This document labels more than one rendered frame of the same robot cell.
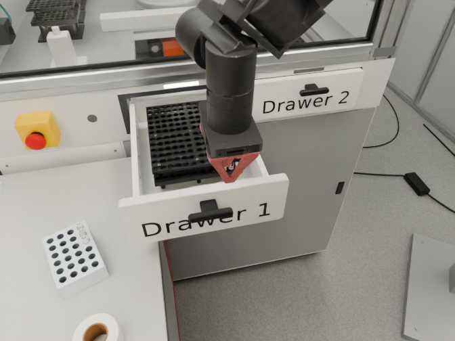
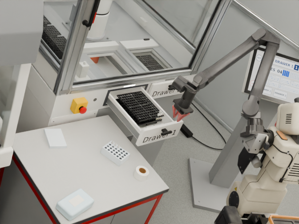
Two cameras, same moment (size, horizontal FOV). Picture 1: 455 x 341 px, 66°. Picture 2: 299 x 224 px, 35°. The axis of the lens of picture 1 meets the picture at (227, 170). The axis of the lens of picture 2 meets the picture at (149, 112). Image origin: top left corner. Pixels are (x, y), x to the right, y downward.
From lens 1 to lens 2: 2.06 m
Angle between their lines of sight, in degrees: 31
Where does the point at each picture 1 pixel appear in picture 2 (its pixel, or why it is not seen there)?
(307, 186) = not seen: hidden behind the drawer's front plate
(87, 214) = (103, 140)
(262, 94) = (154, 89)
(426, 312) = (202, 194)
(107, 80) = (107, 84)
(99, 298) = (129, 165)
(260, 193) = (175, 126)
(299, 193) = not seen: hidden behind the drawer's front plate
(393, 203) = (175, 142)
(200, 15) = (180, 80)
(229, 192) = (169, 126)
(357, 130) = not seen: hidden behind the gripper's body
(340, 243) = (154, 166)
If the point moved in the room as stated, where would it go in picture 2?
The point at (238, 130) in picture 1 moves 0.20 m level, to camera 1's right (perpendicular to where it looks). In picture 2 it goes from (187, 107) to (219, 107)
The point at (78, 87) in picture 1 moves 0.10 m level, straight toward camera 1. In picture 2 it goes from (98, 87) to (111, 98)
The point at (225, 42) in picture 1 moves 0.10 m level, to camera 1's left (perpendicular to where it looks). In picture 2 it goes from (191, 89) to (174, 89)
